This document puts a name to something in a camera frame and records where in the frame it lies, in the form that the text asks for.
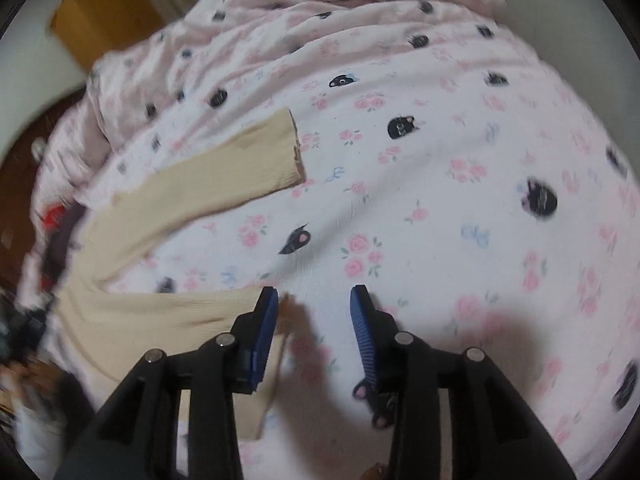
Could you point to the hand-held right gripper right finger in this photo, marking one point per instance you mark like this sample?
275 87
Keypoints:
362 340

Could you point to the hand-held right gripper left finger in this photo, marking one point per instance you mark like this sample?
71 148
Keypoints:
265 330

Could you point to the beige ribbed sweater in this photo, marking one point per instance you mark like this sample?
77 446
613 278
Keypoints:
150 210

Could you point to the cat print bed sheet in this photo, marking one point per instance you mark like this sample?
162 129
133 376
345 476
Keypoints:
425 210

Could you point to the brown cardboard box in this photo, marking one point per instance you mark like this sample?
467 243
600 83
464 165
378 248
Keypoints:
100 15

